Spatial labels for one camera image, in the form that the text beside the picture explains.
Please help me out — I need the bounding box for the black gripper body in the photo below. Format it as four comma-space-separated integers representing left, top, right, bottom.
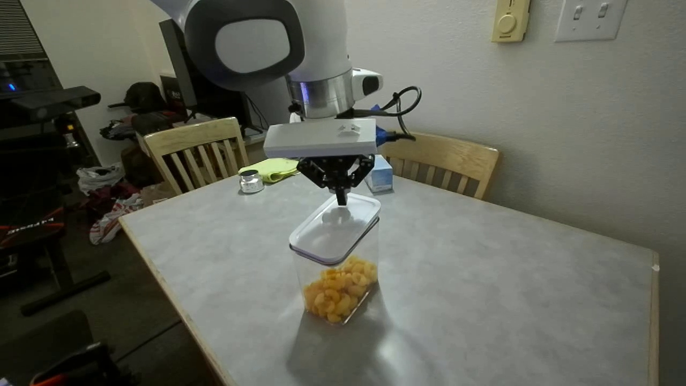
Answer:
312, 155, 364, 180

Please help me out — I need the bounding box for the white container lid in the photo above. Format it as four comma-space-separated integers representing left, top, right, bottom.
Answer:
288, 191, 384, 268

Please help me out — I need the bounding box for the clear plastic container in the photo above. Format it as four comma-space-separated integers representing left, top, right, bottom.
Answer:
292, 228, 384, 328

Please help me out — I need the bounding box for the small blue cardboard box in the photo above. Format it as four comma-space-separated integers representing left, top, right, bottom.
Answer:
364, 152, 396, 196

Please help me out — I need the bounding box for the green cloth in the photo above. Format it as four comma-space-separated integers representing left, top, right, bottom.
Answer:
238, 156, 300, 187

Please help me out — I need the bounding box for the wooden chair with solid backrest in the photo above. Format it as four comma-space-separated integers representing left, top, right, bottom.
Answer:
381, 128, 502, 202

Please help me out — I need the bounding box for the wooden chair with slatted backrest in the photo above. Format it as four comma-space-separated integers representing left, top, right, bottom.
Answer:
141, 117, 250, 197

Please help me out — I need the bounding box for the dark bag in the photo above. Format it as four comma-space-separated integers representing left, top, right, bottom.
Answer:
104, 79, 188, 140

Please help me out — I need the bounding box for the clothes pile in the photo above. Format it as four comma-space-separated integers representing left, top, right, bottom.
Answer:
76, 162, 176, 246

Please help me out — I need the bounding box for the black and red bag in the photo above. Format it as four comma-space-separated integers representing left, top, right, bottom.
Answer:
28, 341, 132, 386

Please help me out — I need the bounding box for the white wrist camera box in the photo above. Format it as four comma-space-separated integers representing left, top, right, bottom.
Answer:
261, 117, 379, 162

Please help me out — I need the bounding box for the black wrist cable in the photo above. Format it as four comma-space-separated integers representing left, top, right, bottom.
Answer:
341, 83, 425, 144

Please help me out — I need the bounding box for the black stand frame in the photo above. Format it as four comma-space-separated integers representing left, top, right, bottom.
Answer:
0, 206, 114, 317

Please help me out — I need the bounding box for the black camera on stand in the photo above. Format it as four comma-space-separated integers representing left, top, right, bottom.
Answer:
0, 83, 103, 124

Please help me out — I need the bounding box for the white light switch plate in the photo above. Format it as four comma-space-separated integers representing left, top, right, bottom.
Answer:
554, 0, 630, 43

